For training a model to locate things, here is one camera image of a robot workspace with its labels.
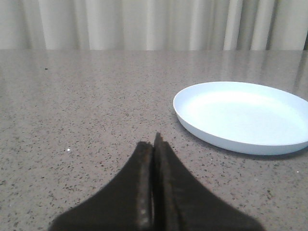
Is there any white pleated curtain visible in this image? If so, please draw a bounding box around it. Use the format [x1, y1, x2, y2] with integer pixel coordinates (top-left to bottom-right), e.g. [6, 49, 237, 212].
[0, 0, 308, 51]

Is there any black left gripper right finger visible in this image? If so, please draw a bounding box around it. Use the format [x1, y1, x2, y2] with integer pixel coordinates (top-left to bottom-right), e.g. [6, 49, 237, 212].
[153, 133, 264, 231]

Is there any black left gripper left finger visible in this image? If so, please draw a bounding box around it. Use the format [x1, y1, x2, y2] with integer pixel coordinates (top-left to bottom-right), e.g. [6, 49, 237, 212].
[49, 142, 153, 231]

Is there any light blue round plate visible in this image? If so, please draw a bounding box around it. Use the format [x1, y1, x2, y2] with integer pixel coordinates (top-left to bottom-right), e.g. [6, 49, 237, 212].
[173, 81, 308, 155]

